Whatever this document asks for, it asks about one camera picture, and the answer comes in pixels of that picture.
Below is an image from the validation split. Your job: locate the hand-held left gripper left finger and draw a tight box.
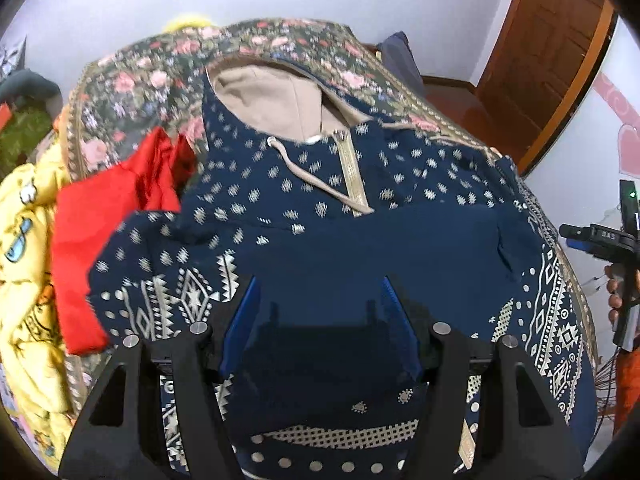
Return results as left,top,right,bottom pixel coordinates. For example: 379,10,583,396
57,274,262,480

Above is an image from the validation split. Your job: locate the person's right hand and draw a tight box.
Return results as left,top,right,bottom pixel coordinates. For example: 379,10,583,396
603,264,627,327

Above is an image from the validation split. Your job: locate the yellow cartoon print blanket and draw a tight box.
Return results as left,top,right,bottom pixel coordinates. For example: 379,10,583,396
0,130,96,466

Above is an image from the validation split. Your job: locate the navy pillow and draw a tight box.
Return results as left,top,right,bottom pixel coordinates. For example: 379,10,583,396
377,31,427,97

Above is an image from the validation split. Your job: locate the green patterned storage box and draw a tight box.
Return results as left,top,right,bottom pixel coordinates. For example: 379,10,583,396
0,107,57,172

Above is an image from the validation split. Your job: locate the floral blanket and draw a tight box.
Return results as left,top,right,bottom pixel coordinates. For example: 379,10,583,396
60,17,601,376

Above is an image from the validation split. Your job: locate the brown wooden door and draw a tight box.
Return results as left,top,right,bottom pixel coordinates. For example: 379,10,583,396
475,0,619,177

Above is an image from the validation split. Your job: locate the grey-green cushion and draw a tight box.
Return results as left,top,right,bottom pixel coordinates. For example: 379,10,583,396
0,69,64,111

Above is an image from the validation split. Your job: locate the red garment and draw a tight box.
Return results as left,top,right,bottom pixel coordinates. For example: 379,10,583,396
50,127,198,356

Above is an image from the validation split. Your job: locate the navy patterned hooded garment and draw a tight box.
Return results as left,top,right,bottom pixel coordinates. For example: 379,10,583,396
87,55,601,480

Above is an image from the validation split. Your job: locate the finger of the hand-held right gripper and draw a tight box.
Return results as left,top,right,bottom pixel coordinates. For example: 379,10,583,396
558,223,596,257

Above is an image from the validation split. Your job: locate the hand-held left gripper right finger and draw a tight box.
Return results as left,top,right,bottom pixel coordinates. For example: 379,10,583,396
381,275,587,480

